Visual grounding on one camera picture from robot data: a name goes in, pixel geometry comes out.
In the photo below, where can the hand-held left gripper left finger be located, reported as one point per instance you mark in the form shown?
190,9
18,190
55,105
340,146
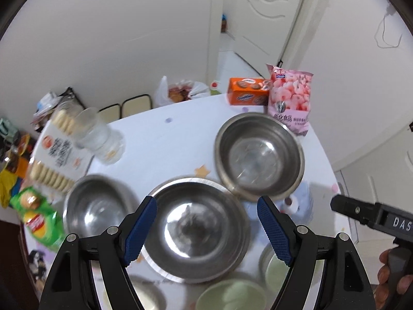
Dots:
138,232

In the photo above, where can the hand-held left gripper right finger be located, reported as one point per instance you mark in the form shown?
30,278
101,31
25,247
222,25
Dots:
274,232

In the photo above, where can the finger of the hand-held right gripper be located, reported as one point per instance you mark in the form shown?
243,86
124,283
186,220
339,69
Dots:
351,208

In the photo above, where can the light green ceramic bowl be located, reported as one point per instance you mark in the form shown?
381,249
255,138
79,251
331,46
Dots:
274,274
230,297

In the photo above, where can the stainless steel bowl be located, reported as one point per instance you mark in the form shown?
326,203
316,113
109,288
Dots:
93,203
196,213
258,155

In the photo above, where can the person's right hand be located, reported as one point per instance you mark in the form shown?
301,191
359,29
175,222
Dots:
384,271

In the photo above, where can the green chips bag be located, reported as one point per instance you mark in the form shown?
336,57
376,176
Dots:
40,222

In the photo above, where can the clear glass cup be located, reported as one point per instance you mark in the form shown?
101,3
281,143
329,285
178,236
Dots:
96,135

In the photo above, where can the white biscuit package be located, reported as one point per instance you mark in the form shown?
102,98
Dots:
55,151

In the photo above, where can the black framed chair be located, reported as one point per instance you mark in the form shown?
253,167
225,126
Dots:
109,112
135,106

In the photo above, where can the pink snack bag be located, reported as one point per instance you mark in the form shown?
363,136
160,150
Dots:
290,100

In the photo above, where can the yellow plastic bag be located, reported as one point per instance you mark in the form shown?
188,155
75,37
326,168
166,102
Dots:
6,187

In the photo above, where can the orange biscuit box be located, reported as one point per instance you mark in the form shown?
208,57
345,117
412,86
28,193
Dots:
246,95

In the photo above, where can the white plastic bag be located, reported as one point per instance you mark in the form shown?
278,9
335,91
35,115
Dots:
180,92

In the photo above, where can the white plastic wrapper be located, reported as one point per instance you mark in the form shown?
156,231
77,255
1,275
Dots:
46,106

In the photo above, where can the small red green container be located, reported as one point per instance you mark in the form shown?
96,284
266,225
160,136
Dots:
214,85

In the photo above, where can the white door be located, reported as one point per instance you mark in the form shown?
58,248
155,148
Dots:
271,16

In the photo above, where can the cardboard box with blue top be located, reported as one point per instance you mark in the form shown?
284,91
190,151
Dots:
223,24

